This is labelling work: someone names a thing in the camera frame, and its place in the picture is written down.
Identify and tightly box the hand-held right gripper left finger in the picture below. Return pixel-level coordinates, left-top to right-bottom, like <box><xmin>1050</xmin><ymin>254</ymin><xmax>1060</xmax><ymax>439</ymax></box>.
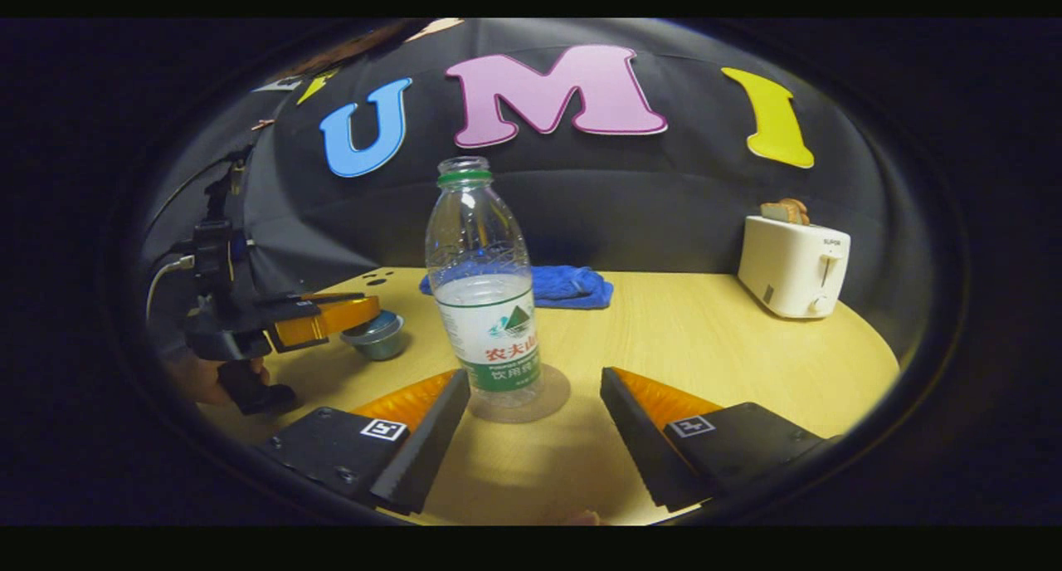
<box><xmin>251</xmin><ymin>368</ymin><xmax>472</xmax><ymax>515</ymax></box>

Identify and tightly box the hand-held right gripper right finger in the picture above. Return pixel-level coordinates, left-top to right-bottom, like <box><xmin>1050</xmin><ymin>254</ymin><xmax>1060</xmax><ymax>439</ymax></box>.
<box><xmin>599</xmin><ymin>366</ymin><xmax>840</xmax><ymax>512</ymax></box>

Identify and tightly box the small green teacup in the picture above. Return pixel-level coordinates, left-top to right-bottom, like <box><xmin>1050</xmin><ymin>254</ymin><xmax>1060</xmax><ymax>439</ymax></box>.
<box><xmin>342</xmin><ymin>310</ymin><xmax>406</xmax><ymax>362</ymax></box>

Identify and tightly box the round brown coaster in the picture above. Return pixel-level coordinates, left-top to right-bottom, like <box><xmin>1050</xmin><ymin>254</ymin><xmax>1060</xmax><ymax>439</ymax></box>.
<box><xmin>469</xmin><ymin>364</ymin><xmax>572</xmax><ymax>424</ymax></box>

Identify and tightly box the clear plastic water bottle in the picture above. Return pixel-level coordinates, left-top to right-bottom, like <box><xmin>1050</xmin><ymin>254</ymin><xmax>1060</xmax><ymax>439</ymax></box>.
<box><xmin>425</xmin><ymin>156</ymin><xmax>544</xmax><ymax>410</ymax></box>

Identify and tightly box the blue cloth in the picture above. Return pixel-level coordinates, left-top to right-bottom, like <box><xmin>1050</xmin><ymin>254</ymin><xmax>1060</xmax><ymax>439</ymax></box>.
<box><xmin>419</xmin><ymin>264</ymin><xmax>615</xmax><ymax>310</ymax></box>

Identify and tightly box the white toaster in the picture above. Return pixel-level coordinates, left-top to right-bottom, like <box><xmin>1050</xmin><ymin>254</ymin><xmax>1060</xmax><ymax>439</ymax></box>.
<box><xmin>737</xmin><ymin>214</ymin><xmax>852</xmax><ymax>320</ymax></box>

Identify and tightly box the black backdrop cloth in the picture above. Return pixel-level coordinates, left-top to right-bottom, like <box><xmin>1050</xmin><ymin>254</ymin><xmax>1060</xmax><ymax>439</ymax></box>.
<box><xmin>141</xmin><ymin>19</ymin><xmax>938</xmax><ymax>364</ymax></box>

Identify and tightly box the toast slice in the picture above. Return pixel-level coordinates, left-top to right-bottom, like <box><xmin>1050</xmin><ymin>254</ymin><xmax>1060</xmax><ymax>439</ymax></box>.
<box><xmin>761</xmin><ymin>198</ymin><xmax>810</xmax><ymax>226</ymax></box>

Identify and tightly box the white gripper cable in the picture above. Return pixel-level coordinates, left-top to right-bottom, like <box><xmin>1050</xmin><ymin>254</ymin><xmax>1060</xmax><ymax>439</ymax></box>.
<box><xmin>146</xmin><ymin>254</ymin><xmax>197</xmax><ymax>323</ymax></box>

